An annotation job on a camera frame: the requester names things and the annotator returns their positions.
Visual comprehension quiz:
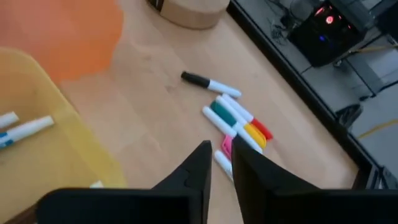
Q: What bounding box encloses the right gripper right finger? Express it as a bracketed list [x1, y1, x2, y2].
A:
[231, 135, 318, 224]

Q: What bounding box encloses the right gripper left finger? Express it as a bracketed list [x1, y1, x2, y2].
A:
[151, 139, 213, 224]

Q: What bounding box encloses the green cap mini marker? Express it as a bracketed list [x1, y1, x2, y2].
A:
[213, 149, 234, 182]

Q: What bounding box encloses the pink cap mini marker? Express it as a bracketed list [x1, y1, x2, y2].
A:
[221, 134, 234, 161]

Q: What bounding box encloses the yellow cap mini marker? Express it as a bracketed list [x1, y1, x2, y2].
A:
[215, 95, 268, 149]

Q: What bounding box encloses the black cap mini marker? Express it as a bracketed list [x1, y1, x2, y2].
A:
[180, 70, 243, 100]
[201, 105, 238, 139]

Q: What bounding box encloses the red cap mini marker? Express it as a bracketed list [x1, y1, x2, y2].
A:
[221, 93, 274, 141]

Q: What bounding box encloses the yellow plastic bin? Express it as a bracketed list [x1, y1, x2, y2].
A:
[0, 46, 129, 224]

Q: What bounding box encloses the blue thin whiteboard marker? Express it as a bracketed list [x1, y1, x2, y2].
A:
[0, 115, 55, 150]

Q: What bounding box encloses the orange plastic bin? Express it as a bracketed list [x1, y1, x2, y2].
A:
[0, 0, 125, 85]

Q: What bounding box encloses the black perforated electronics box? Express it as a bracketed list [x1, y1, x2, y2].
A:
[287, 0, 367, 68]

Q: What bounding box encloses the white lamp with wooden base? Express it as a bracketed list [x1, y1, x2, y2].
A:
[148, 0, 231, 30]

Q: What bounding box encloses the black aluminium table frame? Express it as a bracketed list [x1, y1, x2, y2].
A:
[226, 0, 398, 191]

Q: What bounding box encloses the black cable plug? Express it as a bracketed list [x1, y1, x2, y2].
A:
[336, 103, 364, 129]

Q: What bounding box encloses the yellow floor cable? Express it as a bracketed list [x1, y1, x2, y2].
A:
[356, 119, 398, 140]

